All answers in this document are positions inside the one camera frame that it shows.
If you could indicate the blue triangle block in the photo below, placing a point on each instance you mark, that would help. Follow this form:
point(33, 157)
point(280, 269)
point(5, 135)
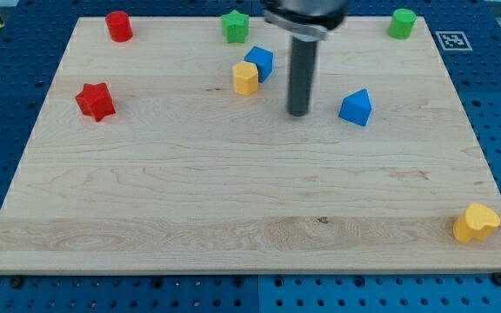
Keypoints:
point(356, 108)

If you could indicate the light wooden board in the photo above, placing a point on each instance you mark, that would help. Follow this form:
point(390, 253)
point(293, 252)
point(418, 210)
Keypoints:
point(189, 177)

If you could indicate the yellow pentagon block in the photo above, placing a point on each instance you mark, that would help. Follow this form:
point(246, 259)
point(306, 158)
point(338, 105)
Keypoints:
point(245, 78)

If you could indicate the blue cube block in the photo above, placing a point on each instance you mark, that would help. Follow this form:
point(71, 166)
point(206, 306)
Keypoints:
point(263, 59)

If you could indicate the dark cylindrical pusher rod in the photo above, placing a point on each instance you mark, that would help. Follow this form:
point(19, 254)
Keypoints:
point(301, 75)

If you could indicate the green star block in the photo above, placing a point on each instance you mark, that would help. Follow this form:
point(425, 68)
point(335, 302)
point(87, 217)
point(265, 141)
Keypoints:
point(235, 26)

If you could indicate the red star block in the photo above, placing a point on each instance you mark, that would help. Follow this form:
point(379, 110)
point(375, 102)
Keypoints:
point(95, 101)

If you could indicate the red cylinder block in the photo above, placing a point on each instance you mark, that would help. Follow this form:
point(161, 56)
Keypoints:
point(118, 25)

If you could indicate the green cylinder block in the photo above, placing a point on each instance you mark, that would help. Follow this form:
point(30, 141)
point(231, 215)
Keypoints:
point(402, 22)

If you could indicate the white fiducial marker tag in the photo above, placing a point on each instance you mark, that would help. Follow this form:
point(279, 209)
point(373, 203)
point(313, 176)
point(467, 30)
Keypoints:
point(451, 40)

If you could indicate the yellow heart block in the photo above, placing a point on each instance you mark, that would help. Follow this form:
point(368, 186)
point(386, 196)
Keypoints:
point(478, 221)

